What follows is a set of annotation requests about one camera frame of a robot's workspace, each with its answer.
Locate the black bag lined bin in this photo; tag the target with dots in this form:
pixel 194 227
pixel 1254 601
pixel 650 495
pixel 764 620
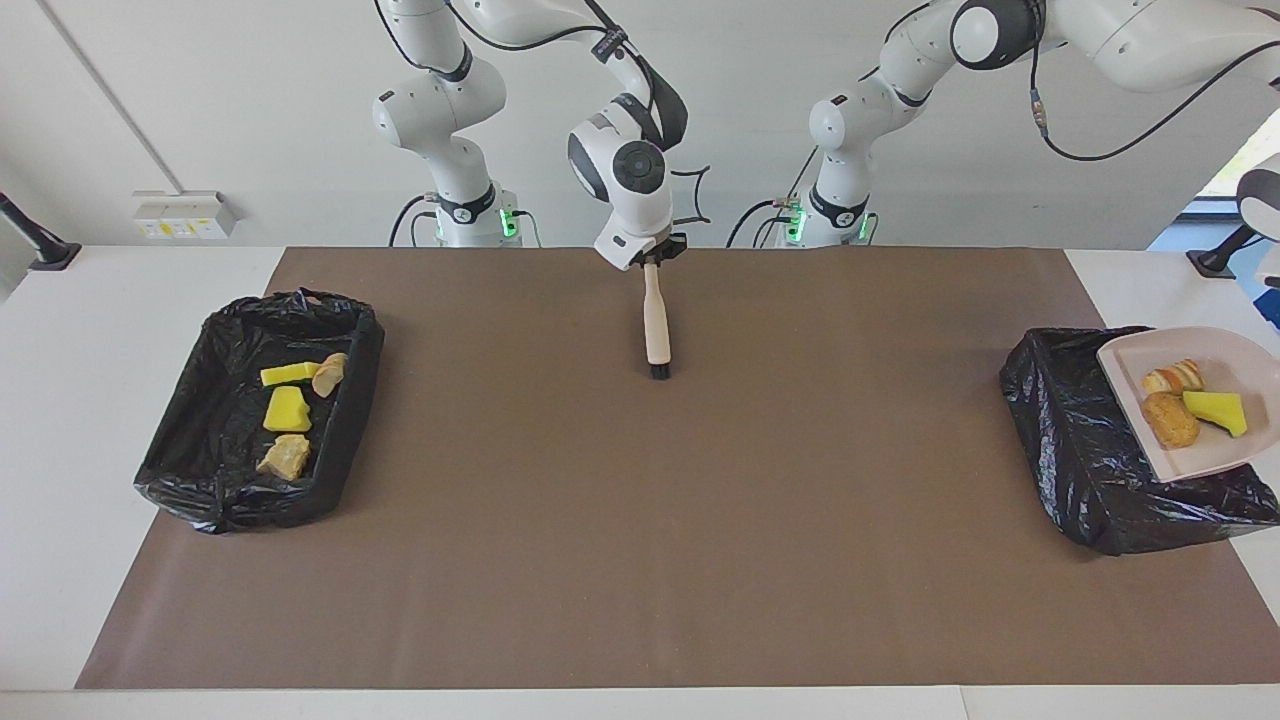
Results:
pixel 220 470
pixel 1080 470

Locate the brown corn-shaped trash piece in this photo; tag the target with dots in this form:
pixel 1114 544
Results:
pixel 1170 420

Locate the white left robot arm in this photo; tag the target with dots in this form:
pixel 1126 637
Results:
pixel 1000 30

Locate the pale yellow trash piece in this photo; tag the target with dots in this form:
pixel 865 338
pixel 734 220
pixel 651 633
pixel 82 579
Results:
pixel 285 458
pixel 1175 378
pixel 329 375

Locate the black table clamp stand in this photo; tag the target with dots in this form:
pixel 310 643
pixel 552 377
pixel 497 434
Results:
pixel 40 245
pixel 1225 255

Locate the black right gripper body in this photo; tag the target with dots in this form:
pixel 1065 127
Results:
pixel 662 250

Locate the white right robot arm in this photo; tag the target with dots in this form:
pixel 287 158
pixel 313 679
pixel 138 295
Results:
pixel 635 170

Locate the pale pink plastic dustpan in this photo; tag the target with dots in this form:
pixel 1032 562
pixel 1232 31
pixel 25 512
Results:
pixel 1125 352

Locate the small yellow sponge piece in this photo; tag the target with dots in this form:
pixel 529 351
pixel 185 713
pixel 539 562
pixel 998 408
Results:
pixel 1218 410

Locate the squarish green yellow sponge piece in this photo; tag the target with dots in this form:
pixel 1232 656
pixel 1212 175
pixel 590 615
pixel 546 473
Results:
pixel 288 412

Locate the brown table mat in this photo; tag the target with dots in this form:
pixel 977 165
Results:
pixel 640 620

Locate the white wall socket box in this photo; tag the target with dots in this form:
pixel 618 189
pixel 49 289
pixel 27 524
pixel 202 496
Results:
pixel 185 215

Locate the elongated green yellow sponge piece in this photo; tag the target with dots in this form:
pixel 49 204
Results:
pixel 288 375

